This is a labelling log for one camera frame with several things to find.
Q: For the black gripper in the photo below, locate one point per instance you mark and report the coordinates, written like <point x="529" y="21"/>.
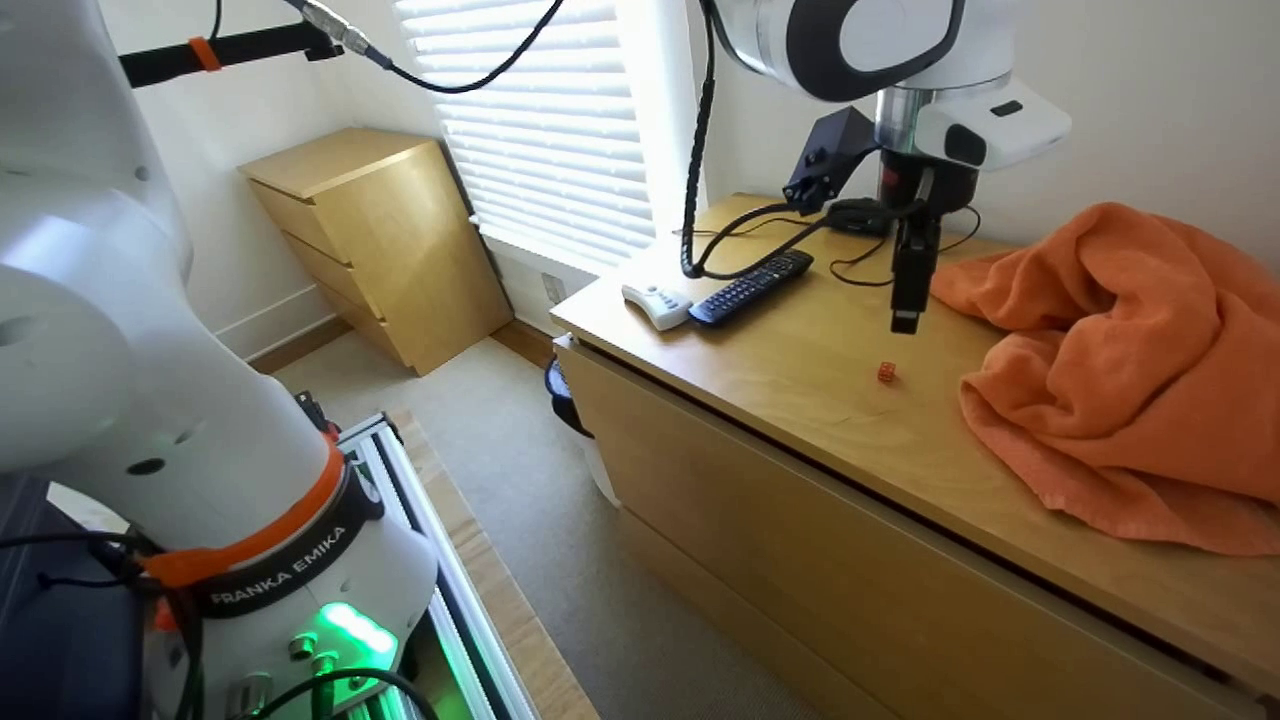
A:
<point x="917" y="185"/>

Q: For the small red dice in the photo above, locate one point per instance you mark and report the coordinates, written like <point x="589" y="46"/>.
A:
<point x="888" y="374"/>

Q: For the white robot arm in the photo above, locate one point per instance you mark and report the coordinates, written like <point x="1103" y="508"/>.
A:
<point x="275" y="553"/>

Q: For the black round device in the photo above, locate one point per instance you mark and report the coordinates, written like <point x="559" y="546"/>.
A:
<point x="861" y="218"/>

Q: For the black remote control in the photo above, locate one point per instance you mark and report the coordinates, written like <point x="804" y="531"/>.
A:
<point x="750" y="289"/>

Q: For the orange towel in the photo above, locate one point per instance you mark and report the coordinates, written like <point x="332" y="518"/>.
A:
<point x="1134" y="376"/>

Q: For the white small remote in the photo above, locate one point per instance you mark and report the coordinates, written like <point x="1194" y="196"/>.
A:
<point x="659" y="307"/>

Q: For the wooden dresser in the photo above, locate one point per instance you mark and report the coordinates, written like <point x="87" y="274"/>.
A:
<point x="865" y="550"/>

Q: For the white window blinds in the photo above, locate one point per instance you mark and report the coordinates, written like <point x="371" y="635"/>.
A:
<point x="548" y="150"/>

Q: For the small wooden drawer cabinet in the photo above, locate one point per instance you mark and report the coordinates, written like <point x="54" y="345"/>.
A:
<point x="386" y="235"/>

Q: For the black bar with orange tape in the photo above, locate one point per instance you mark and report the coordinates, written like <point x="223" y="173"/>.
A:
<point x="159" y="67"/>

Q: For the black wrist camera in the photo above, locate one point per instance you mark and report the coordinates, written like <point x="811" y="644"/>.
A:
<point x="831" y="153"/>

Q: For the aluminium rail base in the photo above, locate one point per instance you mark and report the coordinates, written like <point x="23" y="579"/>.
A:
<point x="447" y="662"/>

